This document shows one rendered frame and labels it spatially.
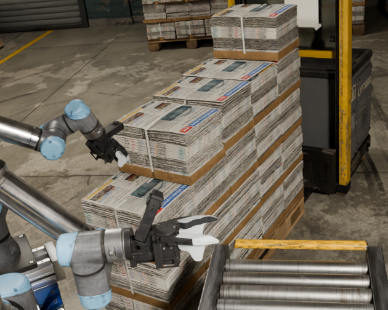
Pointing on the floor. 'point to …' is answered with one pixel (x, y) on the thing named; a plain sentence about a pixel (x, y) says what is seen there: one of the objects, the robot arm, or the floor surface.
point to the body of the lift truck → (361, 110)
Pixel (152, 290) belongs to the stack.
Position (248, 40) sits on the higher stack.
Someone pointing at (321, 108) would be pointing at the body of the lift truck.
